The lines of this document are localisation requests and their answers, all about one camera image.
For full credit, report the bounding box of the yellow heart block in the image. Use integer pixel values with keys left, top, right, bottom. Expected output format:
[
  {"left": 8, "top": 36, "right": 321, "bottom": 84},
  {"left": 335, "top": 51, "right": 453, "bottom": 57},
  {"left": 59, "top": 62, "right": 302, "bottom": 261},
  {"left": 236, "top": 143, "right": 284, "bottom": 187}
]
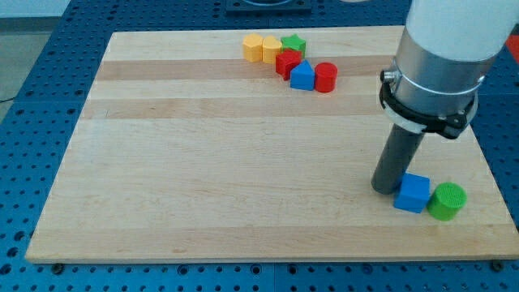
[{"left": 262, "top": 36, "right": 282, "bottom": 64}]

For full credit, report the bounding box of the yellow hexagon block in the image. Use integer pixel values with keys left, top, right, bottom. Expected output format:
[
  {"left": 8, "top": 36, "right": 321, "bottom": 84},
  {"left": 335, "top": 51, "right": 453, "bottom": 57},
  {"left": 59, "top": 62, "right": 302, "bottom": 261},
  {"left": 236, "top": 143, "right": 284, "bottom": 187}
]
[{"left": 242, "top": 33, "right": 263, "bottom": 62}]

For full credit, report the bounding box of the blue cube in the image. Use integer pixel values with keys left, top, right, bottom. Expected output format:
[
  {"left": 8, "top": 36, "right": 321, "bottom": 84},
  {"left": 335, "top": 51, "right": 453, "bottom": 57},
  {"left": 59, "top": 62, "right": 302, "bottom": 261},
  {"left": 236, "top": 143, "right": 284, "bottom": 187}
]
[{"left": 393, "top": 173, "right": 431, "bottom": 213}]

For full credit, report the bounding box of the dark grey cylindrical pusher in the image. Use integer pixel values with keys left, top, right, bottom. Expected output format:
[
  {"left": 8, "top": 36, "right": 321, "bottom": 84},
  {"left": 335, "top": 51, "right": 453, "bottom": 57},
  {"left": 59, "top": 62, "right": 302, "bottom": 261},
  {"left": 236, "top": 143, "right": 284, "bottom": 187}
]
[{"left": 371, "top": 124, "right": 424, "bottom": 195}]

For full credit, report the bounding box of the wooden board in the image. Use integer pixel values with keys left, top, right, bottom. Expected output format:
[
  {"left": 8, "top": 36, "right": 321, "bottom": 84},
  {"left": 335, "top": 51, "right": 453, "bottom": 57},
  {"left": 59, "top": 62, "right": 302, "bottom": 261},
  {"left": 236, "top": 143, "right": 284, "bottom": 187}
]
[{"left": 26, "top": 26, "right": 518, "bottom": 264}]

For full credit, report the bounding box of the red cylinder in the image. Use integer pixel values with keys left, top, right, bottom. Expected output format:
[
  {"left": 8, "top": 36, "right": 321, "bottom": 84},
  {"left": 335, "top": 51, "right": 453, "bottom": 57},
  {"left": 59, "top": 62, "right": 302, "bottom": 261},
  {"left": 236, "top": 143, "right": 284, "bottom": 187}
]
[{"left": 314, "top": 62, "right": 338, "bottom": 93}]

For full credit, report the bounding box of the blue triangle block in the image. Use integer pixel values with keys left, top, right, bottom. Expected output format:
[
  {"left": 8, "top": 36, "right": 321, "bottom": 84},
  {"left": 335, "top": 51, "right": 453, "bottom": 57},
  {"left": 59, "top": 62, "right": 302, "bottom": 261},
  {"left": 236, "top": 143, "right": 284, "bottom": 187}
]
[{"left": 290, "top": 60, "right": 315, "bottom": 91}]

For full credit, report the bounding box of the green star block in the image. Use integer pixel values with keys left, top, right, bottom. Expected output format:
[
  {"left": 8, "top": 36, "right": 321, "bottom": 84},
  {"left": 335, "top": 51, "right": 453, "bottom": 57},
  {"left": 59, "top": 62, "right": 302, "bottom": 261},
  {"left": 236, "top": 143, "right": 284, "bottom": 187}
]
[{"left": 281, "top": 34, "right": 307, "bottom": 58}]

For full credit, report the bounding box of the red cube block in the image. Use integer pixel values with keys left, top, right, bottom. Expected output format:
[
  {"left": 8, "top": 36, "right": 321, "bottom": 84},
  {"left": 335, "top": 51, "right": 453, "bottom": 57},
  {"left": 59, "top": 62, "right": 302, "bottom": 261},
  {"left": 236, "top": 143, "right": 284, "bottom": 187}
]
[{"left": 275, "top": 49, "right": 302, "bottom": 80}]

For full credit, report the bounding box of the green cylinder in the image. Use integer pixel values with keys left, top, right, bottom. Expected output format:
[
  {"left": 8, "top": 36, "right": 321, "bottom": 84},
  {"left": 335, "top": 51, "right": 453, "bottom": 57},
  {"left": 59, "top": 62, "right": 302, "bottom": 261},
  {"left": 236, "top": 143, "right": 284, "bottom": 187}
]
[{"left": 427, "top": 182, "right": 467, "bottom": 221}]

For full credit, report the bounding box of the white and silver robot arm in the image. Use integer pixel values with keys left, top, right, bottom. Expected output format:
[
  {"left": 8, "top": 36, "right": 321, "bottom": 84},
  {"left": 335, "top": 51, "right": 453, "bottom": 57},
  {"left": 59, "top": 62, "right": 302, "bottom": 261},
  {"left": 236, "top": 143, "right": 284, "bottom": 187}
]
[{"left": 380, "top": 0, "right": 518, "bottom": 139}]

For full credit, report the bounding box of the dark square base plate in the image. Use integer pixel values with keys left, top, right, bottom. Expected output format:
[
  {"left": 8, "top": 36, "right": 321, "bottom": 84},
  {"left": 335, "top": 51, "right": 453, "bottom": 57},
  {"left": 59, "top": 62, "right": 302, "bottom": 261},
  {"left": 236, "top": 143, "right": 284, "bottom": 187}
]
[{"left": 225, "top": 0, "right": 312, "bottom": 15}]

